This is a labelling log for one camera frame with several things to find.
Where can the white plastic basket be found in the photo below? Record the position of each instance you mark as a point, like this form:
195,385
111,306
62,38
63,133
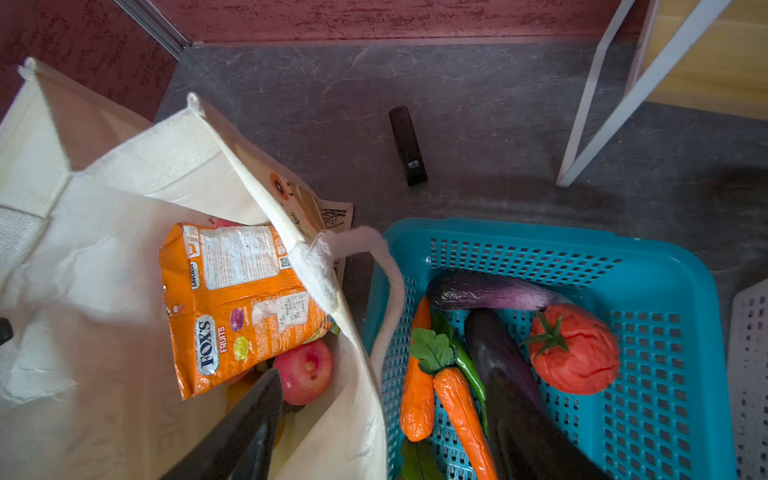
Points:
747,380

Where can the light purple eggplant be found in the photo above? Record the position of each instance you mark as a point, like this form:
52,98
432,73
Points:
468,290

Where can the white wooden shelf rack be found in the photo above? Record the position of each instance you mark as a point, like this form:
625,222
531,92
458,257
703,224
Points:
705,55

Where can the red bell pepper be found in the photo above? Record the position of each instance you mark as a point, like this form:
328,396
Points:
572,350

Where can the orange candy bag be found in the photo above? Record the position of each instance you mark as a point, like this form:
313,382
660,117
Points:
233,301

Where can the orange carrot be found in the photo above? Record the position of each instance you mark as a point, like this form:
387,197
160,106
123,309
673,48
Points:
436,358
417,410

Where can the green chili pepper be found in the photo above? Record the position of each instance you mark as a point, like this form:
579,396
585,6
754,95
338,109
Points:
463,361

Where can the teal plastic basket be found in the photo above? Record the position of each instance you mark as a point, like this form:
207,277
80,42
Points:
667,415

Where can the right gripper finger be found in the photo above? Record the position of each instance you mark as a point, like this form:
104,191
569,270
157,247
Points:
240,446

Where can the cream canvas grocery bag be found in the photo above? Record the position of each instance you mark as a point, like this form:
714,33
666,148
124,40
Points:
88,191

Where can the small black device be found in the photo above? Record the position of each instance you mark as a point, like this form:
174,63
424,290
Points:
407,146

